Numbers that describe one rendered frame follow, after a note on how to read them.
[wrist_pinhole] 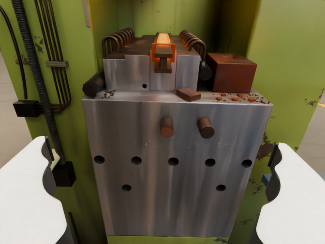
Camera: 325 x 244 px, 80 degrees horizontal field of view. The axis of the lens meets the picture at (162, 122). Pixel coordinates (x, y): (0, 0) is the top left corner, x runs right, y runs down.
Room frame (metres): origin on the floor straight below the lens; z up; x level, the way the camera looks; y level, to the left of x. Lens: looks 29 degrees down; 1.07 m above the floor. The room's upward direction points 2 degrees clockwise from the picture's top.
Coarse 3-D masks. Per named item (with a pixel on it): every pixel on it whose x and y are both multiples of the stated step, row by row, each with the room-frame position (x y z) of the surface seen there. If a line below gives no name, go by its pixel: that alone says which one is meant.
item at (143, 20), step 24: (120, 0) 0.89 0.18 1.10; (144, 0) 0.89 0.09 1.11; (168, 0) 0.89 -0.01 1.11; (192, 0) 0.89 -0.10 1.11; (216, 0) 0.90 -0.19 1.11; (120, 24) 0.89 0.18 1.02; (144, 24) 0.89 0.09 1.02; (168, 24) 0.89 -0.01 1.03; (192, 24) 0.89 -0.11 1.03; (216, 24) 0.90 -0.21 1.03
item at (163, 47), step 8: (160, 40) 0.51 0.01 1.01; (168, 40) 0.52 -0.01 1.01; (152, 48) 0.40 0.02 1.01; (160, 48) 0.36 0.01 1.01; (168, 48) 0.36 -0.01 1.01; (152, 56) 0.40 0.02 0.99; (160, 56) 0.31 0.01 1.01; (168, 56) 0.31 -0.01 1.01; (160, 64) 0.31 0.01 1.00; (168, 64) 0.34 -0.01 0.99; (160, 72) 0.31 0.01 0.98; (168, 72) 0.31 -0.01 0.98
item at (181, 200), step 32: (96, 96) 0.37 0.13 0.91; (128, 96) 0.37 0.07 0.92; (160, 96) 0.38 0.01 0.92; (224, 96) 0.39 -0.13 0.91; (256, 96) 0.40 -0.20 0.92; (96, 128) 0.35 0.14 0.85; (128, 128) 0.35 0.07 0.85; (192, 128) 0.35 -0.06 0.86; (224, 128) 0.35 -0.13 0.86; (256, 128) 0.36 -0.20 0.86; (128, 160) 0.35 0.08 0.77; (160, 160) 0.35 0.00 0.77; (192, 160) 0.35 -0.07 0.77; (224, 160) 0.35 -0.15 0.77; (128, 192) 0.35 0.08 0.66; (160, 192) 0.35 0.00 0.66; (192, 192) 0.35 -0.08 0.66; (224, 192) 0.35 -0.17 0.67; (128, 224) 0.35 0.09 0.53; (160, 224) 0.35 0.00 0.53; (192, 224) 0.35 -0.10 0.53; (224, 224) 0.35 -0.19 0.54
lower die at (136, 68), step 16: (160, 32) 0.83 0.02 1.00; (128, 48) 0.55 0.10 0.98; (144, 48) 0.50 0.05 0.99; (176, 48) 0.50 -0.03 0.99; (192, 48) 0.51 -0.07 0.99; (112, 64) 0.41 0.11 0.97; (128, 64) 0.41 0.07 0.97; (144, 64) 0.41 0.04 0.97; (176, 64) 0.42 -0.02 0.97; (192, 64) 0.41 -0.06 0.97; (112, 80) 0.41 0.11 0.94; (128, 80) 0.41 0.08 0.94; (144, 80) 0.41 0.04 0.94; (160, 80) 0.41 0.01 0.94; (176, 80) 0.41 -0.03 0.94; (192, 80) 0.41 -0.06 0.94
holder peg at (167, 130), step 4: (164, 120) 0.34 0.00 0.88; (168, 120) 0.34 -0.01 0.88; (172, 120) 0.35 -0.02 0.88; (160, 124) 0.33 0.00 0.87; (164, 124) 0.32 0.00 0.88; (168, 124) 0.32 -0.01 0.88; (172, 124) 0.33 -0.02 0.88; (160, 128) 0.32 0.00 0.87; (164, 128) 0.31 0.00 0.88; (168, 128) 0.31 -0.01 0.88; (172, 128) 0.31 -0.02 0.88; (160, 132) 0.31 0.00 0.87; (164, 132) 0.31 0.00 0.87; (168, 132) 0.31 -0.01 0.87; (172, 132) 0.31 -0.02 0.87; (164, 136) 0.31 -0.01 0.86; (168, 136) 0.31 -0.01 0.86
